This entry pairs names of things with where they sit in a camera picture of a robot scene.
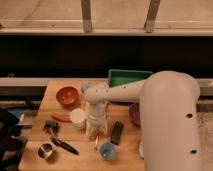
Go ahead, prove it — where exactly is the crumpled blue-white cloth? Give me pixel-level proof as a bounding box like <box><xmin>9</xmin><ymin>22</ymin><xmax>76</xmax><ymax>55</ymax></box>
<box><xmin>138</xmin><ymin>140</ymin><xmax>144</xmax><ymax>158</ymax></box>

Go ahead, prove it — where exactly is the red bowl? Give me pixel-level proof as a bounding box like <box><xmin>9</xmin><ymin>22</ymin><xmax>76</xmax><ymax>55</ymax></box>
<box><xmin>56</xmin><ymin>86</ymin><xmax>79</xmax><ymax>106</ymax></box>

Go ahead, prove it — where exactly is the black-handled knife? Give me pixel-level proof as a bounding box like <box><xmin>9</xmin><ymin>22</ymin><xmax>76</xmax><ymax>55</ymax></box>
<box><xmin>51</xmin><ymin>138</ymin><xmax>79</xmax><ymax>155</ymax></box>

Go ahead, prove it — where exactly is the black binder clip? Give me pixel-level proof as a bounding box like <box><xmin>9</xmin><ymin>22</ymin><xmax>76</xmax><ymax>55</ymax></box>
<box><xmin>43</xmin><ymin>120</ymin><xmax>59</xmax><ymax>133</ymax></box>

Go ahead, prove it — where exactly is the black chair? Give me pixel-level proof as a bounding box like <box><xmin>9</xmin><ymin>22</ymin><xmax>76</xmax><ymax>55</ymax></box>
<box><xmin>0</xmin><ymin>108</ymin><xmax>23</xmax><ymax>171</ymax></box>

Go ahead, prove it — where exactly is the silver round tin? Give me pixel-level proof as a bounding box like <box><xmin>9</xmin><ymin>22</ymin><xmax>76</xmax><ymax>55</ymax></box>
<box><xmin>38</xmin><ymin>143</ymin><xmax>55</xmax><ymax>160</ymax></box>

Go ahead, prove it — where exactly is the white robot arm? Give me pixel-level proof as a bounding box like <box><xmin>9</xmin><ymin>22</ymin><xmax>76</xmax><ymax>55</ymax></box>
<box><xmin>84</xmin><ymin>71</ymin><xmax>202</xmax><ymax>171</ymax></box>

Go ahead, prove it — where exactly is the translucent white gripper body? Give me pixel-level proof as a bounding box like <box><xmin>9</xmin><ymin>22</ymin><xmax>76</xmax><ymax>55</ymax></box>
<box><xmin>86</xmin><ymin>102</ymin><xmax>107</xmax><ymax>137</ymax></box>

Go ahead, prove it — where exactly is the purple bowl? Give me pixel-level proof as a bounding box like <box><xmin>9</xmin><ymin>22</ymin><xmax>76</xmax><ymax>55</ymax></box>
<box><xmin>129</xmin><ymin>103</ymin><xmax>140</xmax><ymax>126</ymax></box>

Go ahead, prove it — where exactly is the white cup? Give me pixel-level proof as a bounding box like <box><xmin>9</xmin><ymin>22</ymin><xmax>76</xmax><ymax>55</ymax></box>
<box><xmin>69</xmin><ymin>108</ymin><xmax>86</xmax><ymax>129</ymax></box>

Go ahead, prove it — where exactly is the green plastic bin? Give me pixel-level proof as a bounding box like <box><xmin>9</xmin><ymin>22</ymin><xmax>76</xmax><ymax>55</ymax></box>
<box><xmin>108</xmin><ymin>69</ymin><xmax>153</xmax><ymax>87</ymax></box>

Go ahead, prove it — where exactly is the black remote control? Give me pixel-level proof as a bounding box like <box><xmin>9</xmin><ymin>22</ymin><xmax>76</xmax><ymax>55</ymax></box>
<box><xmin>110</xmin><ymin>122</ymin><xmax>124</xmax><ymax>145</ymax></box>

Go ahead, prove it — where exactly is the blue sponge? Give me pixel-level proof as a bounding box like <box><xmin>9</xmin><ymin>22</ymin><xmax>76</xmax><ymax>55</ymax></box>
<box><xmin>81</xmin><ymin>84</ymin><xmax>90</xmax><ymax>94</ymax></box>

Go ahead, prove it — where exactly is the blue cup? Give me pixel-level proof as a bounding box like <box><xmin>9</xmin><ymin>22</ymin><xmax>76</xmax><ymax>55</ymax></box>
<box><xmin>99</xmin><ymin>142</ymin><xmax>116</xmax><ymax>161</ymax></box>

